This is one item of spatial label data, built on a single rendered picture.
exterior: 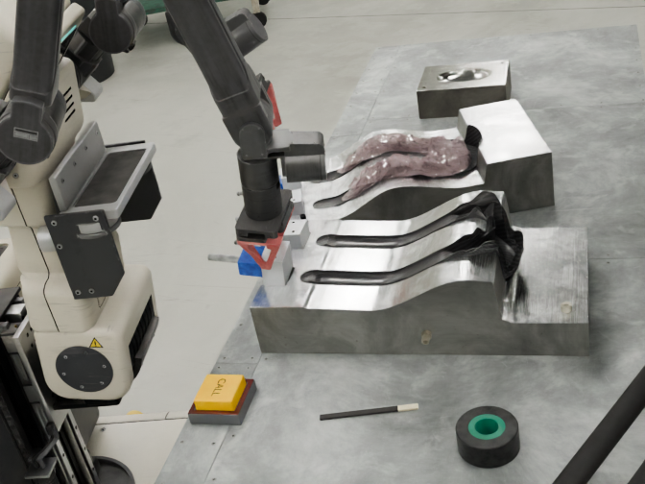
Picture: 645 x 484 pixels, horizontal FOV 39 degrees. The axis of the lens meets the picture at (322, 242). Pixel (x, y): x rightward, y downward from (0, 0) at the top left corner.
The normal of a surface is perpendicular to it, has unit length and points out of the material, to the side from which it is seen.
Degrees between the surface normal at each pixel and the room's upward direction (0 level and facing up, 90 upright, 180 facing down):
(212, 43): 97
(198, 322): 0
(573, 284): 0
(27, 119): 98
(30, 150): 98
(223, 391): 0
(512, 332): 90
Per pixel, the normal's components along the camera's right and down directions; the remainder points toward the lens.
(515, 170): 0.07, 0.50
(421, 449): -0.18, -0.85
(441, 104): -0.23, 0.53
